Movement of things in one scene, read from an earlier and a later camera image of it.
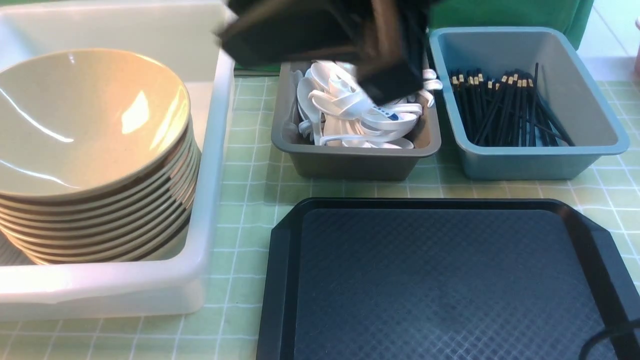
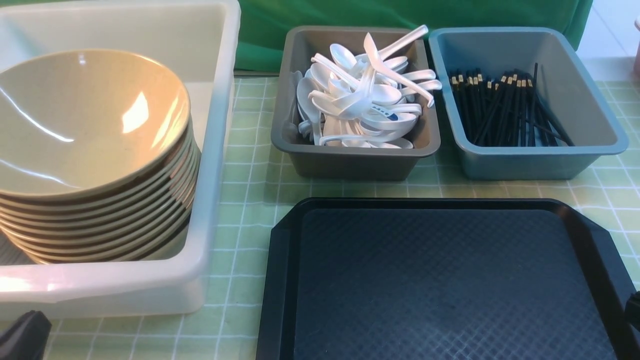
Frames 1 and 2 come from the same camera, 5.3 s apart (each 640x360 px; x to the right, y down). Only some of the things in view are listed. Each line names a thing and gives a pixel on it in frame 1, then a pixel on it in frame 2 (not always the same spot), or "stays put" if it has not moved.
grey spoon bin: [309, 160] stays put
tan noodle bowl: [82, 120] stays put
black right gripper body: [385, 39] -> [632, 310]
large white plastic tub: [177, 39] stays put
